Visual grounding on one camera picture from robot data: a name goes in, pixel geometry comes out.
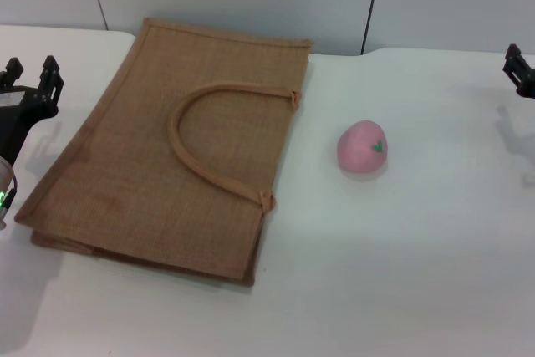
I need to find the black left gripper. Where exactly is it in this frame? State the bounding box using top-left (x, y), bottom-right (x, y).
top-left (0, 54), bottom-right (64, 166)

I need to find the brown jute handbag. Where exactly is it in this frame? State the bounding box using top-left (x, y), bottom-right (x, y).
top-left (14, 17), bottom-right (313, 288)

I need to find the pink toy peach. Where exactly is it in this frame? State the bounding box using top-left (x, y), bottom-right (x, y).
top-left (336, 120), bottom-right (389, 174)

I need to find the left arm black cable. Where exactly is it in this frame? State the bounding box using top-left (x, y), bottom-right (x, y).
top-left (3, 175), bottom-right (18, 211)

